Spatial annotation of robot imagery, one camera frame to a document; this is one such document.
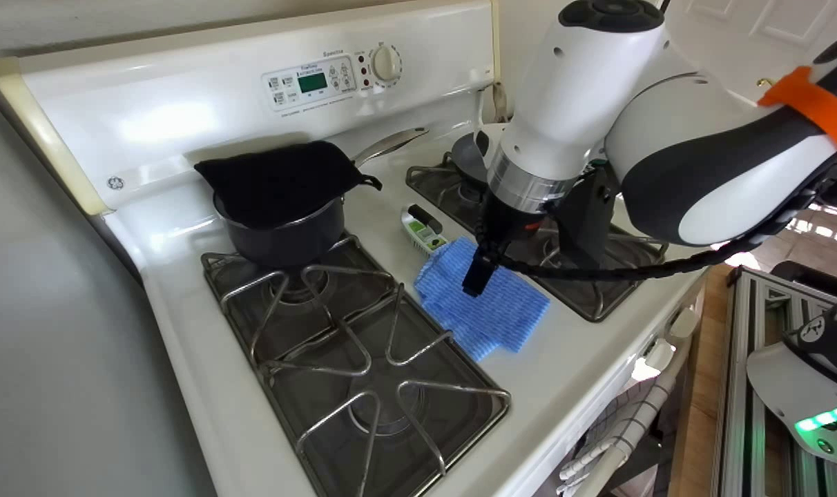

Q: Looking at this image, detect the black grate under pot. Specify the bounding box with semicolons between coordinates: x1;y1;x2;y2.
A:
199;232;513;497

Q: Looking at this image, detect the grey refrigerator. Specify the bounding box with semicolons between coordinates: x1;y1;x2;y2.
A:
0;77;218;497

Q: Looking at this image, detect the black cooking pot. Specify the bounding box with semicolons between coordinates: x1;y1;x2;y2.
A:
210;124;430;270

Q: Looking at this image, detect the blue striped cleaning towel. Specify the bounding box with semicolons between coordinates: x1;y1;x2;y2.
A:
412;236;553;366

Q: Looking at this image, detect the striped hanging dish towel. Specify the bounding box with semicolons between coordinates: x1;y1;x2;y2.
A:
553;368;677;497

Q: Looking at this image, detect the orange cable strap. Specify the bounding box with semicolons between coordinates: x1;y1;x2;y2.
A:
757;65;837;159

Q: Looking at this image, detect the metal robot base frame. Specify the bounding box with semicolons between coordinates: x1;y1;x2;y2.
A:
717;265;837;497

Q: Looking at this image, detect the dark frying pan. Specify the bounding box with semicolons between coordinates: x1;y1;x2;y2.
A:
448;80;513;188

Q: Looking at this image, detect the white panel door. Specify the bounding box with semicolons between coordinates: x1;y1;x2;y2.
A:
663;0;837;106

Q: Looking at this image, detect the black grate under pan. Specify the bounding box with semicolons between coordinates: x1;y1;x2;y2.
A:
402;164;667;327

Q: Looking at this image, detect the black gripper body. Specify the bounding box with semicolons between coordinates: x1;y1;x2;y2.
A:
478;190;537;265

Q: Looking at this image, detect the black corrugated cable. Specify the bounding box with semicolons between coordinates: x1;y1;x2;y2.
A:
495;156;837;286

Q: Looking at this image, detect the white oven dial knob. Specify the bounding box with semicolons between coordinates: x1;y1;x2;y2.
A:
366;39;406;92

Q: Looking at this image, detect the white gas stove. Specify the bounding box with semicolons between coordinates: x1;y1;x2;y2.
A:
0;0;717;497

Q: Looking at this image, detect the green white kitchen thermometer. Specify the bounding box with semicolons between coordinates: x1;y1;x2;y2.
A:
398;203;450;258

